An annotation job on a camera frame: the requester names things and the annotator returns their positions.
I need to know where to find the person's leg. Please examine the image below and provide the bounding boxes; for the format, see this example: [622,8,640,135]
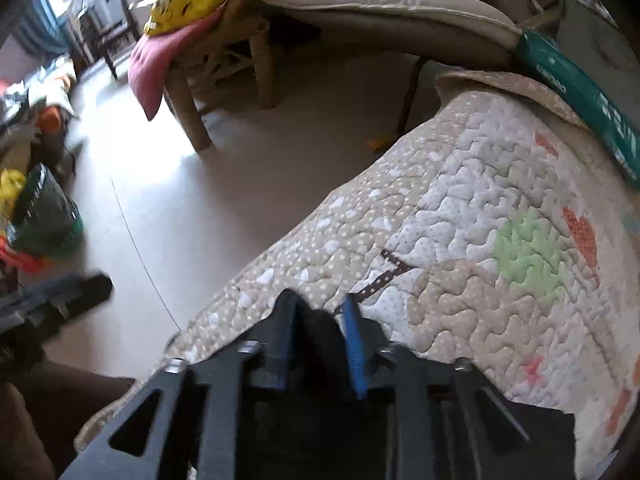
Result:
[0,355,137,480]

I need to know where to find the green plastic basket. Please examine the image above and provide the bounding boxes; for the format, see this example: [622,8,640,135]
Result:
[7,162,84,261]

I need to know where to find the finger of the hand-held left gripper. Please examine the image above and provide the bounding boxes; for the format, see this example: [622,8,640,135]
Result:
[27,274,114,332]

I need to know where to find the dark metal lounger leg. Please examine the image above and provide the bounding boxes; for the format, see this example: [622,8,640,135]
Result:
[396,56,431,134]

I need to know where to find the dark wooden chair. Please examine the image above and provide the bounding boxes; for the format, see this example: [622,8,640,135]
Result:
[75,0,142,81]

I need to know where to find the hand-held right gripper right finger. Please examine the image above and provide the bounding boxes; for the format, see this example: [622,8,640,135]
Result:
[344,292,530,480]

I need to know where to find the quilted patterned blanket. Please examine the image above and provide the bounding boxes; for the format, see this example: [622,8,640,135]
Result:
[74,70,640,480]

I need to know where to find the black pants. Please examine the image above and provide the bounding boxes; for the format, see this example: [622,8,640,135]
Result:
[295,307,578,480]

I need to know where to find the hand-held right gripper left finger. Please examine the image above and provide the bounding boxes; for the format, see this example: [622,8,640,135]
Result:
[60,287,303,480]

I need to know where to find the teal plastic package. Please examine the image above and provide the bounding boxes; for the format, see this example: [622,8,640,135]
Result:
[514,29,640,184]

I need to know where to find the red orange toy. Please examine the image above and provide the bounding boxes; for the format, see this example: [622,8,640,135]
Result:
[0,237,53,275]

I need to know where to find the yellow cloth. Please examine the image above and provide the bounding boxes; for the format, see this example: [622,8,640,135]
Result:
[0,169,27,218]

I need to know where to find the pink cloth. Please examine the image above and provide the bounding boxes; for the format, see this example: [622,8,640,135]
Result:
[127,10,224,122]

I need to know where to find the thin floor cable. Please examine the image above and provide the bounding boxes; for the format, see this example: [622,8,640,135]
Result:
[109,177,183,333]

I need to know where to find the beige padded lounger cushion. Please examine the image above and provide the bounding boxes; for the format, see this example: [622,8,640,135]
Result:
[250,0,524,68]

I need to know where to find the pile of clothes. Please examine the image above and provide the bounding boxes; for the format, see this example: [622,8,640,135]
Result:
[0,55,82,163]

